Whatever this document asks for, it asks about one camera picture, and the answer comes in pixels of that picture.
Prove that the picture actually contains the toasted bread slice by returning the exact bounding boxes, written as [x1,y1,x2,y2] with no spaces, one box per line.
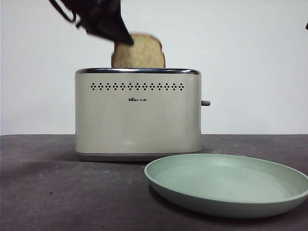
[111,33,167,69]

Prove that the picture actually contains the pale green round plate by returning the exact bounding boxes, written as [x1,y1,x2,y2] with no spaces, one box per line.
[144,153,308,218]

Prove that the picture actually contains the cream two-slot toaster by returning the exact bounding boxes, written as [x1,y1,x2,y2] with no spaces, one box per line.
[74,67,202,162]

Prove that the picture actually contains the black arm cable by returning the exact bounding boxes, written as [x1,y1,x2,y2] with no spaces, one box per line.
[48,0,81,29]

